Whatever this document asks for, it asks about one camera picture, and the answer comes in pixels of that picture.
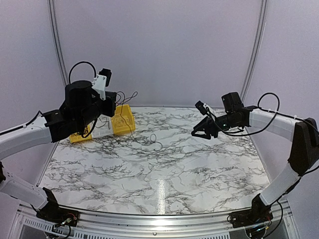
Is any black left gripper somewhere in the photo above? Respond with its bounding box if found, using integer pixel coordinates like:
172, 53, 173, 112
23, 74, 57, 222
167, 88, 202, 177
78, 91, 117, 128

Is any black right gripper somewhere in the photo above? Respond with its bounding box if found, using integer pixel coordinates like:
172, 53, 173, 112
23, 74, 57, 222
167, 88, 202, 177
191, 113, 240, 140

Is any dark blue thin cable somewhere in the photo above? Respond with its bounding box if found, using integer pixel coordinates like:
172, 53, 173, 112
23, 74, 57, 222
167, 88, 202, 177
114, 91, 162, 147

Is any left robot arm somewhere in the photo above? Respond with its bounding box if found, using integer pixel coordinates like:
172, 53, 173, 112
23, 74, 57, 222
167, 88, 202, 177
0, 75, 117, 222

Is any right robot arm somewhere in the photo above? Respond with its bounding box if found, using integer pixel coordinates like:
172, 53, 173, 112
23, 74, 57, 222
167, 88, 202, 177
191, 102, 319, 223

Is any yellow bin left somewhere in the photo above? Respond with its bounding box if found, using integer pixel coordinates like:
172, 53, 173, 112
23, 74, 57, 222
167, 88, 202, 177
69, 125, 92, 143

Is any yellow bin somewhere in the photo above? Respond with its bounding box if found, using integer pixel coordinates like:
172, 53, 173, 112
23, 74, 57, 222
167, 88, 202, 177
111, 105, 136, 135
69, 125, 92, 143

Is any white translucent bin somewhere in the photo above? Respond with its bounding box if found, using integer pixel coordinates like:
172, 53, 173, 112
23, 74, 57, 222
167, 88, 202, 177
91, 116, 114, 139

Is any yellow bin right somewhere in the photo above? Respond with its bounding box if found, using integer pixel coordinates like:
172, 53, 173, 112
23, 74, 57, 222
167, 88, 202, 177
111, 105, 136, 135

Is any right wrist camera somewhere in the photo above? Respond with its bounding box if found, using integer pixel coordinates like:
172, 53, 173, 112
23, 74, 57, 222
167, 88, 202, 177
195, 101, 214, 117

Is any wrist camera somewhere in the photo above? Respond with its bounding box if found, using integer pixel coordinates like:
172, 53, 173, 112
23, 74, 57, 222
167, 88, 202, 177
195, 101, 214, 117
92, 68, 112, 100

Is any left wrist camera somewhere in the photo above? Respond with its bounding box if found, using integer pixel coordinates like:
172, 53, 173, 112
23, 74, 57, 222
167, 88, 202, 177
92, 68, 112, 100

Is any aluminium front rail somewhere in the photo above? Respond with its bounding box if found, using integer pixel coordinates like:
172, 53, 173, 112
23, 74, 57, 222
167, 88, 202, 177
8, 201, 300, 239

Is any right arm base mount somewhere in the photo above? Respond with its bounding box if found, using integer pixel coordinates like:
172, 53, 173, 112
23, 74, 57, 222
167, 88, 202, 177
227, 207, 273, 228

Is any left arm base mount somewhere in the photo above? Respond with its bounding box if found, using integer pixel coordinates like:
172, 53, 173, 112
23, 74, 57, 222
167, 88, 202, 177
36, 203, 80, 227

